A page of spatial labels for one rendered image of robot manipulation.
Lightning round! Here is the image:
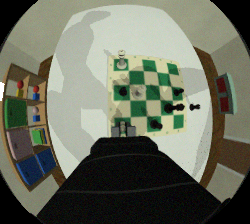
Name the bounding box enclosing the green and cream chessboard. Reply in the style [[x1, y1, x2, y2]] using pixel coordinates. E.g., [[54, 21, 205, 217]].
[[108, 55, 187, 138]]

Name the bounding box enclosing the white chess piece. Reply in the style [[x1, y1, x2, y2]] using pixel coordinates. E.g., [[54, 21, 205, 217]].
[[132, 85, 146, 99], [117, 49, 127, 70]]

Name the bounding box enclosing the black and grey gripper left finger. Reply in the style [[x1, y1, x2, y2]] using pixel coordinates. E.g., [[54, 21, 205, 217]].
[[111, 122, 121, 137]]

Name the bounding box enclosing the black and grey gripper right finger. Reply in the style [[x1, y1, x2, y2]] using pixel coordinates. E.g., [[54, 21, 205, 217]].
[[125, 122, 136, 137]]

